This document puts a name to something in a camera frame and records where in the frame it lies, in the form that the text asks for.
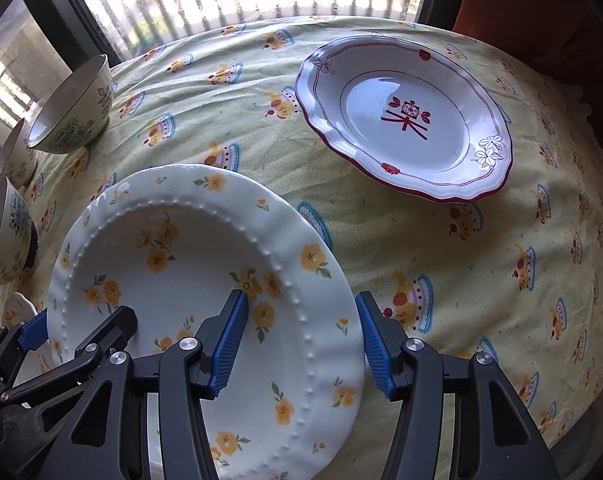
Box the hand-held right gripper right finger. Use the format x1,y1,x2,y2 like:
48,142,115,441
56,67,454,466
354,291,565,480

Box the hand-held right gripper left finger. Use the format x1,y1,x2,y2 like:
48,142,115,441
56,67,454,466
56,290,250,480

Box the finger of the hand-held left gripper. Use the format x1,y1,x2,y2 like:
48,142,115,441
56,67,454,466
1,306,138,403
0,310,49,386

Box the white yellow-flower plate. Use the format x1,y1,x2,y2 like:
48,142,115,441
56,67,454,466
46,164,367,480

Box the cream floral bowl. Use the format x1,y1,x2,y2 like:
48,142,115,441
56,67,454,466
26,54,114,155
0,177,38,288
0,117,39,193

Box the small white scalloped dish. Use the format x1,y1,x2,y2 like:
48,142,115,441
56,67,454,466
1,292,57,376

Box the yellow printed tablecloth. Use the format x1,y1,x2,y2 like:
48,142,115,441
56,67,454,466
0,15,603,480

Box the white red-patterned plate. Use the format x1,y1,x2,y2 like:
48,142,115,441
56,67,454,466
294,35,513,204

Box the red curtain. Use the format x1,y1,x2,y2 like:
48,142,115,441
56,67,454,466
451,0,603,156

